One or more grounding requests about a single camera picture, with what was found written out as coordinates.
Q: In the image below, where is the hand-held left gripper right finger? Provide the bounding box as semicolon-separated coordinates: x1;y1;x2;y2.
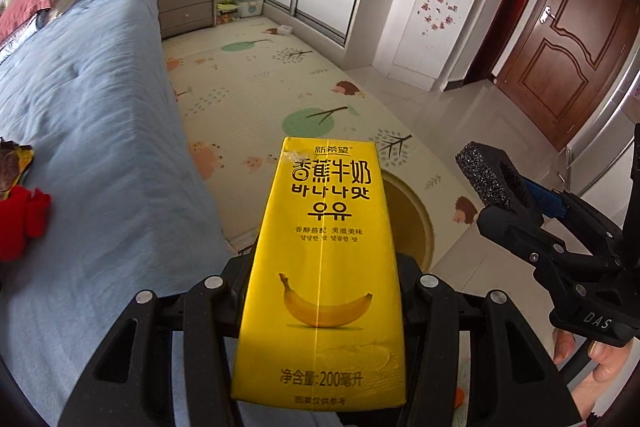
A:
395;252;583;427

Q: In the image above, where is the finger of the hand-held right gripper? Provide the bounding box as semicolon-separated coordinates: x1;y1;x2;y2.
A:
475;205;624;304
521;180;627;259

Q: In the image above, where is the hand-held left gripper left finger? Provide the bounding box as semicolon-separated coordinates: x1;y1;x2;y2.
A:
57;251;254;427

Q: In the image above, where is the black sponge block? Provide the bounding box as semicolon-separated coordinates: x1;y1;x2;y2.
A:
455;141;534;212

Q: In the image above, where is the round yellow trash bin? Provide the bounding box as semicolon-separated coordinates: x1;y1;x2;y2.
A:
382;171;436;275

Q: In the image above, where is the yellow banana milk carton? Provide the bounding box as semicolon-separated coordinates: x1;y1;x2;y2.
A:
231;137;407;408

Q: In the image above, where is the red snack packet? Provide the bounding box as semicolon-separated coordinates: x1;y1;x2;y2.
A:
0;186;52;263

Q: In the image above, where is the person's right hand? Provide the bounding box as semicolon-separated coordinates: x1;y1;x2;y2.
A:
552;328;627;427

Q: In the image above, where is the sliding glass door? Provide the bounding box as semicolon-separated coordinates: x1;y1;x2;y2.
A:
562;72;640;208

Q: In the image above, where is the brown wooden door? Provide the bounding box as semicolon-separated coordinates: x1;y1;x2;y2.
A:
494;0;640;154

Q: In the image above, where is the bed with blue sheet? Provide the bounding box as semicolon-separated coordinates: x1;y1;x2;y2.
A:
0;0;237;427

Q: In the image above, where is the tree-print play mat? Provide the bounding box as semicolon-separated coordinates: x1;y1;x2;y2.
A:
161;15;482;269

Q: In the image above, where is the white cabinet with flower stickers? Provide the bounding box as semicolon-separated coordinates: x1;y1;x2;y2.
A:
372;0;492;94

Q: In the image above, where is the white storage box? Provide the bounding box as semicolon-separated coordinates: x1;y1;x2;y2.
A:
233;0;265;19

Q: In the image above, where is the grey nightstand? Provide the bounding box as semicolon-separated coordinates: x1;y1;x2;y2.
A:
155;0;219;40

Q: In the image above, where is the pink pillow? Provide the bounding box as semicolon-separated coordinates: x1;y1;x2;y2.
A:
0;0;74;42

